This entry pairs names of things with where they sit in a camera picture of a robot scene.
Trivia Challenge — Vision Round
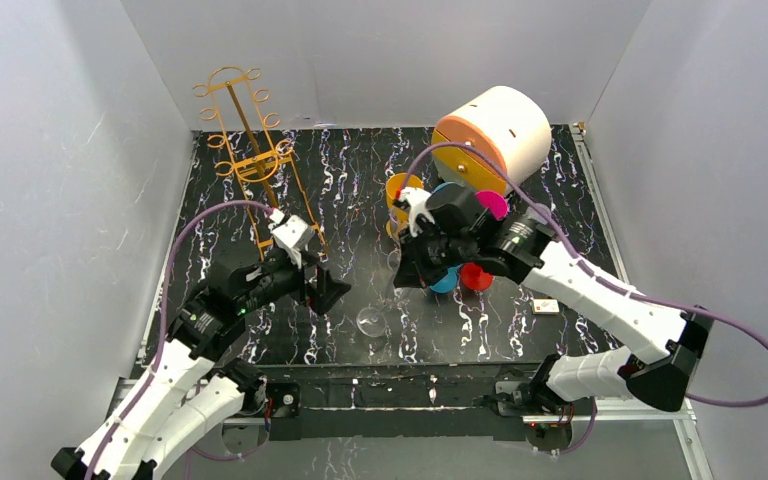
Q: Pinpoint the light blue plastic wine glass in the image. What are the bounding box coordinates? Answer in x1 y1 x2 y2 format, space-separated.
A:
431 182 464 201

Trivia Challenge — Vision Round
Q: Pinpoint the magenta plastic wine glass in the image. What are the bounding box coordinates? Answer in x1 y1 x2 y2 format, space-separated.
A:
475 190 510 220

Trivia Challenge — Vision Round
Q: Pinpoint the red plastic wine glass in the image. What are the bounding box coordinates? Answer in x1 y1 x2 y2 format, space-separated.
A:
459 263 494 292

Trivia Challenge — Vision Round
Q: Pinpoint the clear wine glass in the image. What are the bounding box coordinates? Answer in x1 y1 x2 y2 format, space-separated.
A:
385 208 404 271
355 289 401 338

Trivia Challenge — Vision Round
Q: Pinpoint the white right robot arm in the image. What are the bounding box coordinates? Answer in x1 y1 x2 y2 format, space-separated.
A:
393 184 713 412

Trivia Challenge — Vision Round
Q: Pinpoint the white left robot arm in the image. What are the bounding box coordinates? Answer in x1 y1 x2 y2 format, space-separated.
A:
51 252 351 479

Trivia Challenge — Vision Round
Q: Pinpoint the orange plastic wine glass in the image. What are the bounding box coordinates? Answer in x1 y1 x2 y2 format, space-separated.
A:
385 173 424 240

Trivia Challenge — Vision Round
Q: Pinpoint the black marble table mat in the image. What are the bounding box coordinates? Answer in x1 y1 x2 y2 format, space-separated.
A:
168 125 620 365

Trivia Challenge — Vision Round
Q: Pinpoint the small white box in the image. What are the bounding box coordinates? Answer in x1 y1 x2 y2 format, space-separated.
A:
532 298 561 315

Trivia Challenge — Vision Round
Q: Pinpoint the round drawer cabinet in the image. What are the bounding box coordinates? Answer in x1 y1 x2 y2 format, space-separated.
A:
431 86 552 196

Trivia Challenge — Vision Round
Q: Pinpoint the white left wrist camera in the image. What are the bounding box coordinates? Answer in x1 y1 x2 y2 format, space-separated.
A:
268 208 315 270

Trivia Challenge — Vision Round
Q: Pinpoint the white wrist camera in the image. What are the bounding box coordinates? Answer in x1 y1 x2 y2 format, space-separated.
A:
393 187 436 237
268 208 315 270

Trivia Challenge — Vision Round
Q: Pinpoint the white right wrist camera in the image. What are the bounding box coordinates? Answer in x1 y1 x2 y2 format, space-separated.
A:
393 187 436 237

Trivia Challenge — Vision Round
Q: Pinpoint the gold wire wine glass rack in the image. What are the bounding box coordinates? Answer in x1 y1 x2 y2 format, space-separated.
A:
192 65 328 260

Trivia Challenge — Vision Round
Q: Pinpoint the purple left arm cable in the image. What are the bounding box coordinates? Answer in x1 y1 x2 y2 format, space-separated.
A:
82 201 276 480

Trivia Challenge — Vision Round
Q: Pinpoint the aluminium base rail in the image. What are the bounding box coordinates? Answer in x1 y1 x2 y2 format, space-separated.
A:
89 376 717 480

